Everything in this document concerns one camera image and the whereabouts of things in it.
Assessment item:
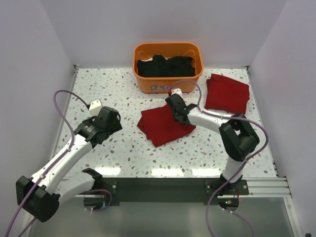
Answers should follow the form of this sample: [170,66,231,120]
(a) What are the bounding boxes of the red t shirt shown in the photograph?
[137,105,196,147]
[204,74,250,114]

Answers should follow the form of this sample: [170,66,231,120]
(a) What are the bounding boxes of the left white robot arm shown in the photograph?
[16,106,122,222]

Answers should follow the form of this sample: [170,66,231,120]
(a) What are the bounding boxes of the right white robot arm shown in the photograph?
[165,94,260,194]

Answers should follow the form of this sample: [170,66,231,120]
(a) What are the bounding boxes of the folded red t shirt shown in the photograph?
[204,74,250,114]

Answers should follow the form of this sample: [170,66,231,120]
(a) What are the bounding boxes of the black clothes in basket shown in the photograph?
[137,55,195,78]

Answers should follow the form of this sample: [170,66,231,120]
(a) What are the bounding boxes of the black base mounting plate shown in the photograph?
[74,177,249,206]

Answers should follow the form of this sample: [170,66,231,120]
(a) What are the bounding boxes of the orange plastic basket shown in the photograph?
[133,42,203,94]

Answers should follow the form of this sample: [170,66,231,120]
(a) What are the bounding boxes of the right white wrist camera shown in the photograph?
[168,88,183,99]

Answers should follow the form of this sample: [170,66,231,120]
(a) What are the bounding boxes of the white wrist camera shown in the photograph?
[168,88,183,99]
[88,99,103,117]

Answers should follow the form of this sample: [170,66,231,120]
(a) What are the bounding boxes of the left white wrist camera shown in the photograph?
[88,99,103,117]

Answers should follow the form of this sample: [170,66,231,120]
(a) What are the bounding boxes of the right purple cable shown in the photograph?
[171,79,269,237]

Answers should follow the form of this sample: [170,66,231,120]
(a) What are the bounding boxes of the aluminium rail frame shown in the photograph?
[18,64,304,237]

